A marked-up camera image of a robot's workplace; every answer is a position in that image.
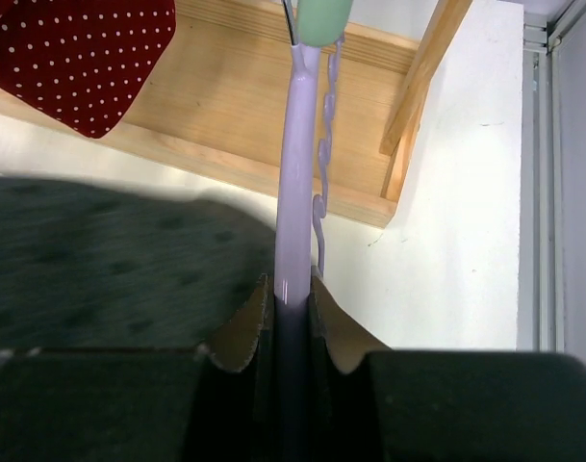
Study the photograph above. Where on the mint green hanger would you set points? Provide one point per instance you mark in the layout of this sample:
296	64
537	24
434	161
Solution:
320	23

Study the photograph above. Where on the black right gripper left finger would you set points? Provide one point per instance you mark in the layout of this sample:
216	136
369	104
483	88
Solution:
205	403

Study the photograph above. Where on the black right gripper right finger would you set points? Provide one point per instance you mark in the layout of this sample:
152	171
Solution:
374	403

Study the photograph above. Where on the red polka dot skirt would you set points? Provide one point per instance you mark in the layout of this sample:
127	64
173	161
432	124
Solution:
82	63

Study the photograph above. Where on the wooden clothes rack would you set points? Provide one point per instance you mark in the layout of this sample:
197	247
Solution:
214	103

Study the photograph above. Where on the lilac hanger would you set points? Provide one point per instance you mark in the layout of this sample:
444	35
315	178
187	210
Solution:
293	255

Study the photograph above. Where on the dark grey dotted skirt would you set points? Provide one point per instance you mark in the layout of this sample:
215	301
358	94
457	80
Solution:
83	266

